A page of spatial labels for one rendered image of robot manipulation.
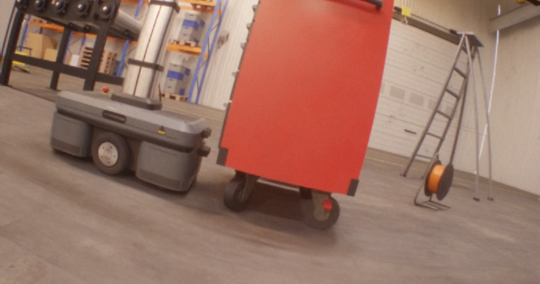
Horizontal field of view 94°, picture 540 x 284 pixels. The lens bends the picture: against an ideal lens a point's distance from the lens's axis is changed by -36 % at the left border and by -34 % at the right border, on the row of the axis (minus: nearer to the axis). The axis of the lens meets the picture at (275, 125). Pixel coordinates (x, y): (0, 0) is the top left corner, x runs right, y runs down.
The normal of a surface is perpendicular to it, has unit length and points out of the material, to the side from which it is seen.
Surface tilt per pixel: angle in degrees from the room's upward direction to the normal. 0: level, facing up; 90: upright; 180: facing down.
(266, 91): 90
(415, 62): 90
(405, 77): 90
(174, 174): 90
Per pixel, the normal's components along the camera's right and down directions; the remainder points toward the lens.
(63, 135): 0.08, 0.06
